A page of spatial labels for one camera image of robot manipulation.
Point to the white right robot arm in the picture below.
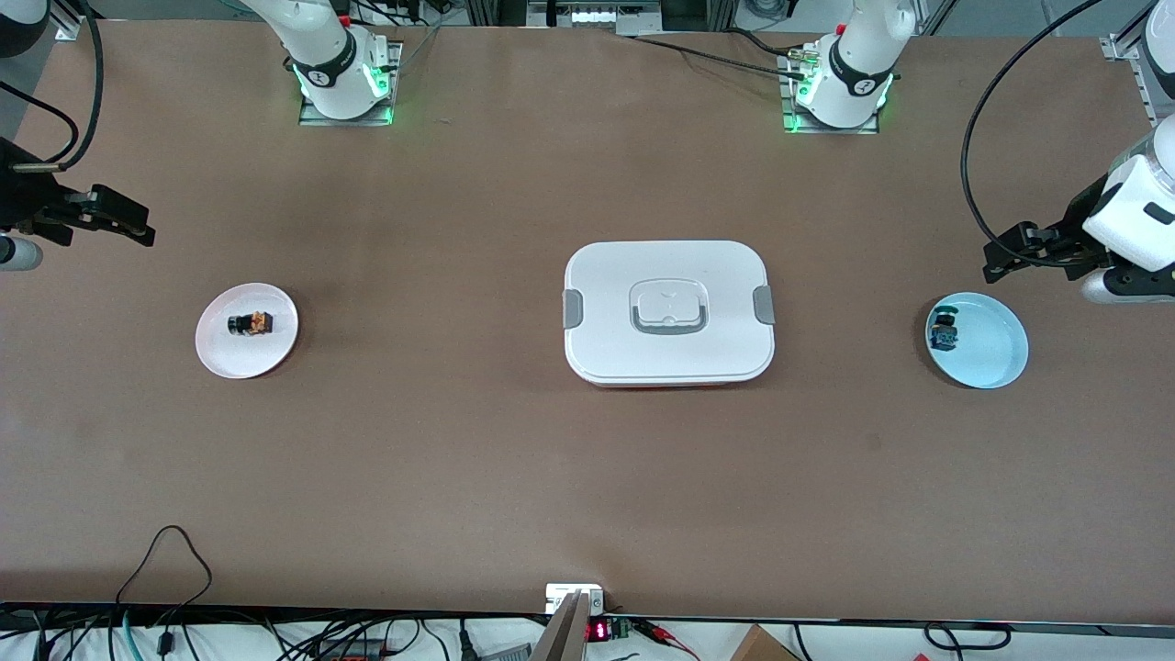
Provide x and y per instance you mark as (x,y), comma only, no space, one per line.
(321,55)

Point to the perforated metal strip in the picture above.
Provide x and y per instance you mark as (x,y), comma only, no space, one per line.
(1146,92)

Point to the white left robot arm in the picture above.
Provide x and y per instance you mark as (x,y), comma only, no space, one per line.
(858,64)

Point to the brown cardboard box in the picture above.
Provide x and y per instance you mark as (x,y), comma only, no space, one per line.
(762,647)

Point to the red clip lead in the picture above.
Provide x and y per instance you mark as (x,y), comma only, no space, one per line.
(665,635)

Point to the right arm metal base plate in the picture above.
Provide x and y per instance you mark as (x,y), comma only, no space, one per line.
(349,121)

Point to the blue and black switch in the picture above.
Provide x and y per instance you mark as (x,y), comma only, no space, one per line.
(943,332)

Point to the red digit display module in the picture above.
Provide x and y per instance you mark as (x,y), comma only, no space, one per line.
(598,631)

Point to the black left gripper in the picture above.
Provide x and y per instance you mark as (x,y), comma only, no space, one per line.
(1071,223)

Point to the light blue round plate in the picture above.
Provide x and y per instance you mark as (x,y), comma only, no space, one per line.
(991,344)

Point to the white lunch box grey clips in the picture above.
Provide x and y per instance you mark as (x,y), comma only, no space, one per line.
(716,275)

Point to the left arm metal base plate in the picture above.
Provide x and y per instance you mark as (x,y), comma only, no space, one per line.
(831,130)

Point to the white connector device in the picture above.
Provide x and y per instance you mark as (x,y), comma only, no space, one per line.
(592,16)

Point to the grey aluminium bar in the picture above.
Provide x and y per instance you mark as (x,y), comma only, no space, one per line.
(565,638)

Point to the white plate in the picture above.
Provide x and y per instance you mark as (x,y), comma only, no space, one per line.
(266,353)

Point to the aluminium frame profile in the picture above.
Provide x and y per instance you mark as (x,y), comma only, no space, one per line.
(72,23)
(1124,48)

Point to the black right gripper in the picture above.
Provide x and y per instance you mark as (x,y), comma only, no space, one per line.
(20,198)

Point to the orange and black switch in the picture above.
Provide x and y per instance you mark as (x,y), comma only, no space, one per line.
(250,324)

